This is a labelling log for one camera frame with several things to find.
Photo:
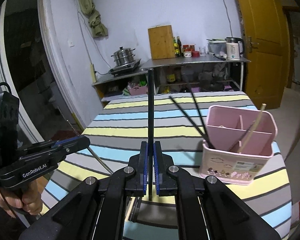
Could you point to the person's left hand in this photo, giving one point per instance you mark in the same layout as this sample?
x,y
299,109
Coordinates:
x,y
30,202

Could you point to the green hanging cloth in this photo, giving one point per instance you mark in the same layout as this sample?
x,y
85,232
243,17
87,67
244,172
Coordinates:
x,y
98,29

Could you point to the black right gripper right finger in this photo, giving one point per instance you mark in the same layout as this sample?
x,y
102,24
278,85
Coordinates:
x,y
165,185

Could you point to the green-labelled oil bottle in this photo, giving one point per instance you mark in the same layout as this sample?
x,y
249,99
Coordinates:
x,y
176,48

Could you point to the dark sauce bottle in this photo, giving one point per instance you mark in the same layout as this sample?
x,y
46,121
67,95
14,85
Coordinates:
x,y
180,46

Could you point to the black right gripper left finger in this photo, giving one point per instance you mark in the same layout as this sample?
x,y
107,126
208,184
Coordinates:
x,y
143,166

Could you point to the finger of the blue-padded left gripper seen externally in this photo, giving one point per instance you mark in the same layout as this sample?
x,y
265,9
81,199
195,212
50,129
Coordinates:
x,y
71,145

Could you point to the yellow wooden door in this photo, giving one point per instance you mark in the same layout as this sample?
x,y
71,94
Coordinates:
x,y
267,49

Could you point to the white electric kettle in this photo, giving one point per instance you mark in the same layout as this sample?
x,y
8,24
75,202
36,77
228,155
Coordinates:
x,y
235,48

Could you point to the pink basket under shelf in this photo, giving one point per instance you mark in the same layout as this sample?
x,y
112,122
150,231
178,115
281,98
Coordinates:
x,y
138,90

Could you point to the drinking glass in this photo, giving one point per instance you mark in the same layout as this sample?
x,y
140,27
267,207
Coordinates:
x,y
202,51

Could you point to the stainless steel steamer pot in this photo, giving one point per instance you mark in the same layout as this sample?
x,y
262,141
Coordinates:
x,y
123,56

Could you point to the metal kitchen counter shelf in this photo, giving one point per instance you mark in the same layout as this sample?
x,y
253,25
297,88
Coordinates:
x,y
208,73

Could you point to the wooden cutting board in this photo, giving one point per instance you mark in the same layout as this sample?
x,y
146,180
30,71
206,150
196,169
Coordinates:
x,y
161,42

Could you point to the red-lidded jar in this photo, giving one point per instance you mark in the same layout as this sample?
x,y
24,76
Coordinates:
x,y
187,50

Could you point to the pink plastic utensil holder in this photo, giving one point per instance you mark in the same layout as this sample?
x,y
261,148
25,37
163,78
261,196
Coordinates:
x,y
225,125

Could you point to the clear plastic storage box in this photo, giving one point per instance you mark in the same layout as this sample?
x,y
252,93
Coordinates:
x,y
217,46

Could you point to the red short container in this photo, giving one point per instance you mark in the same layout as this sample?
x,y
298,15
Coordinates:
x,y
195,53

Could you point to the beige wall power strip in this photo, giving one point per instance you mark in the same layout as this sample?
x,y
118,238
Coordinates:
x,y
93,73

